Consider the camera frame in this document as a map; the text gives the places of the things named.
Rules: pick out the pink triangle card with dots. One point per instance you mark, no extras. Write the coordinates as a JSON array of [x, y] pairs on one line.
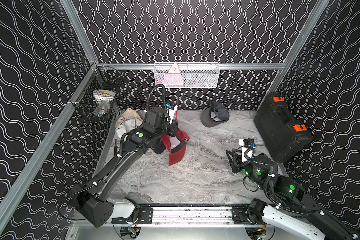
[[174, 77]]

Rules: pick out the grey and red cap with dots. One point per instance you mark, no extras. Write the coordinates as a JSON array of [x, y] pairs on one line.
[[216, 114]]

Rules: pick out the dark navy cap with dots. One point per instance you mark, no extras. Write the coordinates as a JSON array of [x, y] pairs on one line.
[[158, 147]]

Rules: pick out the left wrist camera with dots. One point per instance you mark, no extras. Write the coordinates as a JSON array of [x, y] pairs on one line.
[[173, 112]]

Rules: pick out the aluminium frame post right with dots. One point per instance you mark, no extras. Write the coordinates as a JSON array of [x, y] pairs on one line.
[[301, 39]]

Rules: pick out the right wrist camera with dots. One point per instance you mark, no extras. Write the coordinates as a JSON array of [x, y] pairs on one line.
[[248, 149]]

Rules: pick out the black tool case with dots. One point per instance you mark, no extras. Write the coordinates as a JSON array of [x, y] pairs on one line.
[[283, 134]]

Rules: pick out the white cap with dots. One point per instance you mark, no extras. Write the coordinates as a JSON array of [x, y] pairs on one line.
[[124, 126]]

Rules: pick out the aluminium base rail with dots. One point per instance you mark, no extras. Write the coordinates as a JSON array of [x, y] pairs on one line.
[[206, 215]]

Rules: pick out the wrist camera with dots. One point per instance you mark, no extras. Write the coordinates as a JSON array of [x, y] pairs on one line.
[[248, 149], [173, 112]]

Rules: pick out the black wire basket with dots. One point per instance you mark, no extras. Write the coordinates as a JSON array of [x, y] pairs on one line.
[[104, 78]]

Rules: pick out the aluminium back crossbar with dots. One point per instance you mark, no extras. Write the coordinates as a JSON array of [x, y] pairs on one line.
[[223, 66]]

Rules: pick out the aluminium left side rail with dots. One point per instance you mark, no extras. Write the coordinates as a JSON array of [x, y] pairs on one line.
[[15, 194]]

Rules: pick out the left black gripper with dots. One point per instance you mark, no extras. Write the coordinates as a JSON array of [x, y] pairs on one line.
[[171, 129]]

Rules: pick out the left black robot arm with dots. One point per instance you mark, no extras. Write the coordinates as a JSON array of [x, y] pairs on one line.
[[91, 198]]

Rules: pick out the aluminium frame post left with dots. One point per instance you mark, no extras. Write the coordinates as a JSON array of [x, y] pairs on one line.
[[80, 31]]

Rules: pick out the aluminium frame post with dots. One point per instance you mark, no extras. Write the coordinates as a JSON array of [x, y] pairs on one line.
[[301, 39], [80, 31]]

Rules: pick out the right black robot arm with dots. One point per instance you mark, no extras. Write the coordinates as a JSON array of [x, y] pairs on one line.
[[291, 207]]

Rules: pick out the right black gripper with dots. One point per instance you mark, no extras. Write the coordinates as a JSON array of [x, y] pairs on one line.
[[236, 161]]

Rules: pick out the cream cap with text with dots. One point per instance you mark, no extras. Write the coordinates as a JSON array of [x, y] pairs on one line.
[[130, 114]]

